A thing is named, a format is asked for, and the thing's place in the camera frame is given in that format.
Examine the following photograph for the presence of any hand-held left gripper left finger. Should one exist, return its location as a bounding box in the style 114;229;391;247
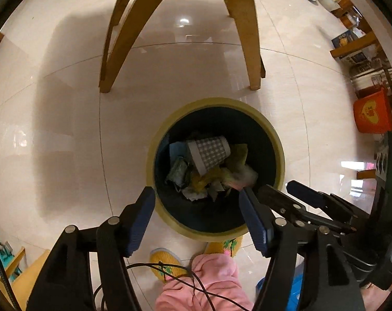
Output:
25;186;156;311

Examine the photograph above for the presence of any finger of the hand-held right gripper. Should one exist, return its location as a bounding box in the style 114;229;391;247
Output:
257;185;343;235
286;180;368;227

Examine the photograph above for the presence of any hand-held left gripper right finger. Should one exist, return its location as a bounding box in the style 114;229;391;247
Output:
239;186;367;311

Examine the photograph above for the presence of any yellow green snack bag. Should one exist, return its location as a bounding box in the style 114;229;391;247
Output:
226;143;250;172

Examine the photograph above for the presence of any pile of wrappers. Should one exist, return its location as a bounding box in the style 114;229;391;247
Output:
165;133;259;201

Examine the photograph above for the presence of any checkered paper cup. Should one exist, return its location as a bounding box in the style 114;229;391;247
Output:
187;135;231;176

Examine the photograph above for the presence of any black bin with yellow rim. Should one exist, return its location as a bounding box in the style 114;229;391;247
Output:
146;97;285;242

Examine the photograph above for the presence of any person's right forearm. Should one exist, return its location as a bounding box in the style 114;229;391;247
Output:
360;285;392;311

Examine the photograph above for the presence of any yellow knitted slipper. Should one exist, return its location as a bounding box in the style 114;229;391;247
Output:
150;248;191;282
204;236;244;257

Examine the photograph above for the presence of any blue plastic container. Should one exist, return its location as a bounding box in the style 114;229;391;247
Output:
256;270;303;311

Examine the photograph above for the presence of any red plastic bucket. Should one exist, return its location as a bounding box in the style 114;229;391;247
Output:
353;89;392;133

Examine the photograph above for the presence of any small wooden chair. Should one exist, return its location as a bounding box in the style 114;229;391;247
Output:
0;246;50;302

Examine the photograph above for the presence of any metal pot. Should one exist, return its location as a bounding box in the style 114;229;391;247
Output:
351;66;389;97

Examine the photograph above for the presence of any table with pink tablecloth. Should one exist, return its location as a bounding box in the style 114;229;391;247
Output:
329;5;392;72

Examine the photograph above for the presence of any blue printed cardboard box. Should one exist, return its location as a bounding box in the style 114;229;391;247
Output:
331;30;359;52

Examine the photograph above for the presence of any wooden dining table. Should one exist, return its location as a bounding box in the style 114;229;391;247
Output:
99;0;267;94

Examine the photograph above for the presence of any black cable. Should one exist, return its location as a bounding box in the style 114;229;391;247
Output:
92;262;248;311

